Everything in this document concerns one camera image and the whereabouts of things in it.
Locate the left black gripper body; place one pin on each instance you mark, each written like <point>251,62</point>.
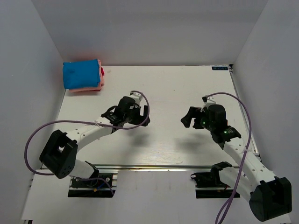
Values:
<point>133,117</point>

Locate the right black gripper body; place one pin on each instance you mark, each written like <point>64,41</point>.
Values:
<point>202,121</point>

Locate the blue t shirt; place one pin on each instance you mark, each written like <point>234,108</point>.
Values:
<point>81,74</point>

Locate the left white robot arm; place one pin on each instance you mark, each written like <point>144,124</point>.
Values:
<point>60,152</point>

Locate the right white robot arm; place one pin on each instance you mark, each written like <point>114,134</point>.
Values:
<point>268,195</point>

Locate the folded pink t shirt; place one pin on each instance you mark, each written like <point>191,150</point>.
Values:
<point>98,88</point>

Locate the blue table label sticker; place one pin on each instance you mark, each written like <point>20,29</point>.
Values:
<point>219,68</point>

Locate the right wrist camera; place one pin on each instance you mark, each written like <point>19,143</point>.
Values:
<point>208,101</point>

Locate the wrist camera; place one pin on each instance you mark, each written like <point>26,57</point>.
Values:
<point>208,101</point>
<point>137,97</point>

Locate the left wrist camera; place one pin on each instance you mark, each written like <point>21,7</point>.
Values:
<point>137,97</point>

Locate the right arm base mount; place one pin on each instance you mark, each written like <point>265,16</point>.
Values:
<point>207,188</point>

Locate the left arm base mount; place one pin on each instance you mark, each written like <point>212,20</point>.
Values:
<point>104,188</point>

